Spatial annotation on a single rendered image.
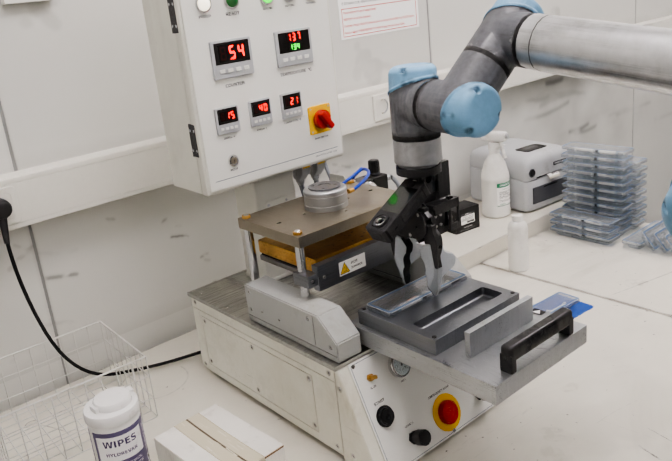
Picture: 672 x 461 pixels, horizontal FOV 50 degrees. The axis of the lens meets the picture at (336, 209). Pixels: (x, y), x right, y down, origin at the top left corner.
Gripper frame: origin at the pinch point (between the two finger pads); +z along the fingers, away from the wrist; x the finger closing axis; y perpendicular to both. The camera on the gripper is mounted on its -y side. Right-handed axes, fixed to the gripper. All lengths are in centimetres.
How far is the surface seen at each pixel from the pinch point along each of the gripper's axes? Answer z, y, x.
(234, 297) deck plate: 8.0, -12.7, 37.6
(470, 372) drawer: 4.0, -10.4, -19.1
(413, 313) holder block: 1.5, -5.7, -4.2
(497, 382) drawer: 4.0, -10.1, -23.4
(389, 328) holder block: 2.6, -10.0, -3.2
